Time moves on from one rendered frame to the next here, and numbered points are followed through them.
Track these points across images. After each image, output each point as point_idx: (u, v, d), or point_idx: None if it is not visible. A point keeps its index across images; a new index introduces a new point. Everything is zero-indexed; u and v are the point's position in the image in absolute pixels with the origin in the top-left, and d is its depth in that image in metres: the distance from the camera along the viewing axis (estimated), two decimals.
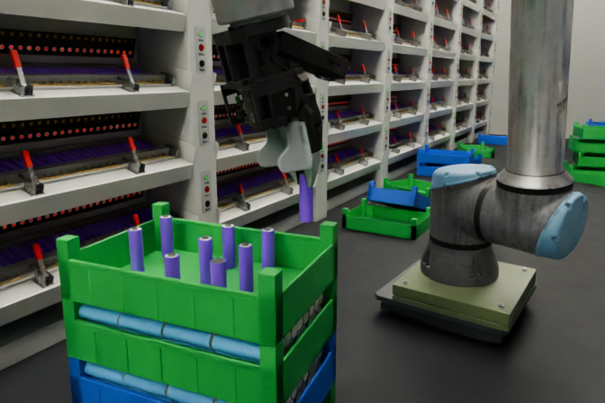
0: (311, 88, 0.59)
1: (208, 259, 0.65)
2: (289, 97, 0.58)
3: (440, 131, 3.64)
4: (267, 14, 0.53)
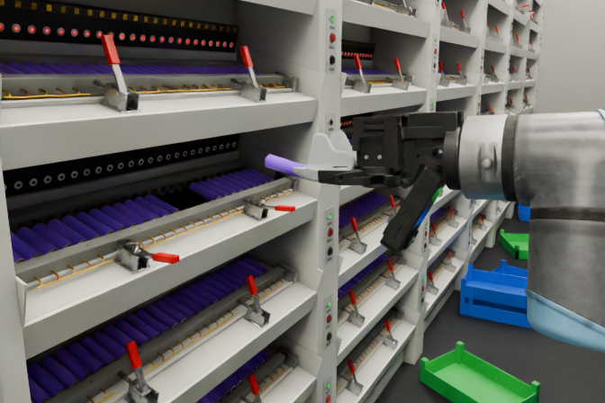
0: (376, 187, 0.56)
1: None
2: (375, 160, 0.56)
3: (482, 224, 2.74)
4: (458, 150, 0.50)
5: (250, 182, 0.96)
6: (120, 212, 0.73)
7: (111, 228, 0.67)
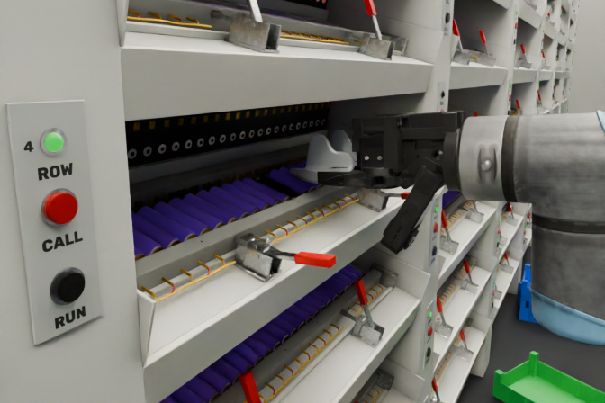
0: (377, 188, 0.56)
1: None
2: (375, 161, 0.56)
3: (528, 222, 2.56)
4: (458, 152, 0.50)
5: None
6: (221, 199, 0.56)
7: (220, 219, 0.50)
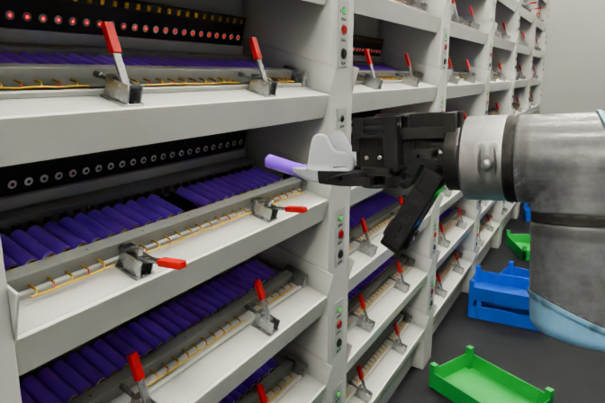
0: (376, 188, 0.56)
1: (293, 167, 0.67)
2: (375, 161, 0.56)
3: (488, 225, 2.69)
4: (458, 151, 0.50)
5: (258, 181, 0.92)
6: (121, 213, 0.69)
7: (112, 231, 0.63)
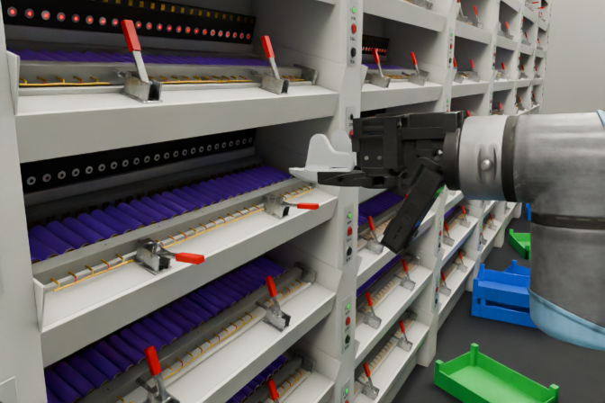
0: (377, 188, 0.56)
1: (203, 199, 0.79)
2: (375, 161, 0.56)
3: (491, 224, 2.70)
4: (458, 151, 0.50)
5: (269, 178, 0.93)
6: (137, 210, 0.70)
7: (129, 227, 0.64)
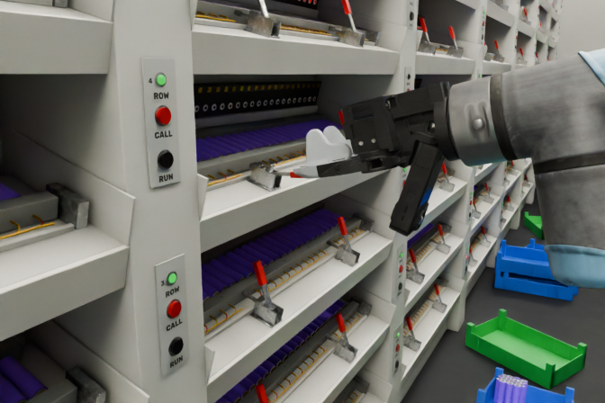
0: (376, 171, 0.56)
1: None
2: (371, 145, 0.56)
3: (509, 205, 2.79)
4: (448, 117, 0.50)
5: None
6: (230, 141, 0.79)
7: (230, 151, 0.73)
